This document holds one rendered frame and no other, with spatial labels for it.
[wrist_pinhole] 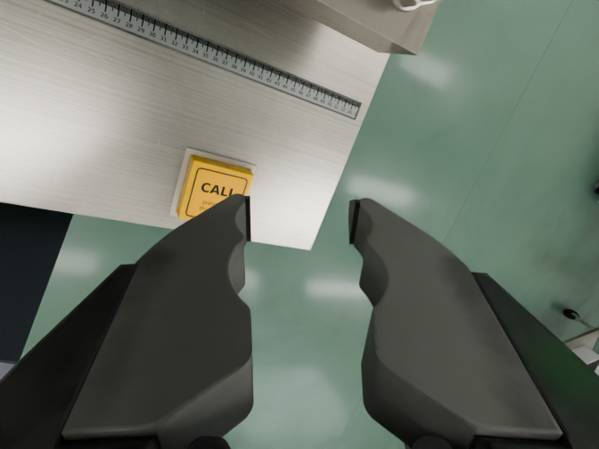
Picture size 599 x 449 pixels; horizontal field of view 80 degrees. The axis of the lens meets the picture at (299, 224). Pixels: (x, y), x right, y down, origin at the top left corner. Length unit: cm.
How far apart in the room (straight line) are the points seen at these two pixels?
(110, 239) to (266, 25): 117
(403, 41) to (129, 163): 29
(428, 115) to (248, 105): 139
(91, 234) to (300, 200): 109
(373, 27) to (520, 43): 174
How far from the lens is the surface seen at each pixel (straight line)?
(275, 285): 171
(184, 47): 41
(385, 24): 33
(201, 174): 40
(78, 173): 43
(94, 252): 150
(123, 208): 44
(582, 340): 345
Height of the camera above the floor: 130
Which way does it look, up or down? 56 degrees down
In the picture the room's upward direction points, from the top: 139 degrees clockwise
